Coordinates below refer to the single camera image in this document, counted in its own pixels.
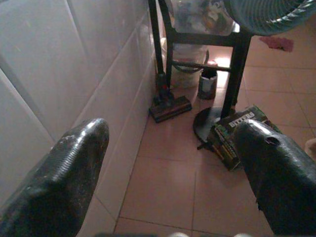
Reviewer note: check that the dark wooden chair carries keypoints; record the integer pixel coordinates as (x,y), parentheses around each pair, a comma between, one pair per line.
(237,66)

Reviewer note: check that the pink cloth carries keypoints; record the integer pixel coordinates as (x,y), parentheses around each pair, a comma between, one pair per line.
(277,43)

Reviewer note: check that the small open carton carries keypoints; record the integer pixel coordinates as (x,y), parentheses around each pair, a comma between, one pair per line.
(208,84)

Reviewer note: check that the green printed cardboard box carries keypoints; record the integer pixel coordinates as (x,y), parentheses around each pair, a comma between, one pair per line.
(227,140)

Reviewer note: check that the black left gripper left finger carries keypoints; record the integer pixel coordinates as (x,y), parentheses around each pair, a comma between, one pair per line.
(54,177)

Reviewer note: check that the white plastic bucket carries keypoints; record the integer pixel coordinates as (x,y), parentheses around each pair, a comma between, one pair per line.
(185,71)

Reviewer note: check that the stick vacuum cleaner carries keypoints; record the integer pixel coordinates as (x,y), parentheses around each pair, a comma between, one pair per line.
(170,106)

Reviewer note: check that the standing fan with grille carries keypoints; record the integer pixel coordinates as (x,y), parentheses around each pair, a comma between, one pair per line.
(266,14)

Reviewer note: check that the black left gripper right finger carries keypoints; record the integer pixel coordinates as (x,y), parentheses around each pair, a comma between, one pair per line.
(279,177)

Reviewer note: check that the clear plastic storage box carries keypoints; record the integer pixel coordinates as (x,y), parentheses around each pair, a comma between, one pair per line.
(202,17)

